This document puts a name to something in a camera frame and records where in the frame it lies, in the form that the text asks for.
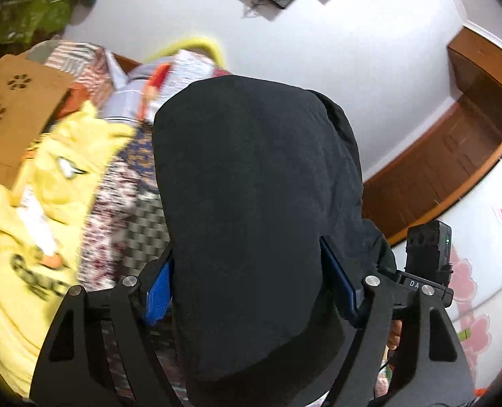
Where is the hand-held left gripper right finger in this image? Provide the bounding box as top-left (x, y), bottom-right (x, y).
top-left (319, 235), bottom-right (476, 407)

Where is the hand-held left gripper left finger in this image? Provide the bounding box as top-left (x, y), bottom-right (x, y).
top-left (29, 258), bottom-right (179, 407)

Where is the black garment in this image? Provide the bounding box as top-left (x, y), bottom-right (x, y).
top-left (152, 74), bottom-right (398, 407)

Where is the person's right hand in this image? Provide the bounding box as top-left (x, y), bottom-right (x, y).
top-left (386, 320), bottom-right (404, 352)

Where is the printed blanket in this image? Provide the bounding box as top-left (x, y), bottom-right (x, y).
top-left (43, 40), bottom-right (235, 399)

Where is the yellow printed cloth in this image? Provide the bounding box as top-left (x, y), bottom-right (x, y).
top-left (0, 102), bottom-right (137, 397)

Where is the wooden door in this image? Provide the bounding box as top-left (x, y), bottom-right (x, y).
top-left (447, 25), bottom-right (502, 106)

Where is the cardboard box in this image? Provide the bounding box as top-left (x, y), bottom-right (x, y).
top-left (0, 54), bottom-right (79, 187)

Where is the yellow pillow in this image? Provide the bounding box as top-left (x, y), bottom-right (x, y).
top-left (145, 36), bottom-right (224, 66)

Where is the green bag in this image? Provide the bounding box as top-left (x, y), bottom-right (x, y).
top-left (0, 0), bottom-right (73, 45)

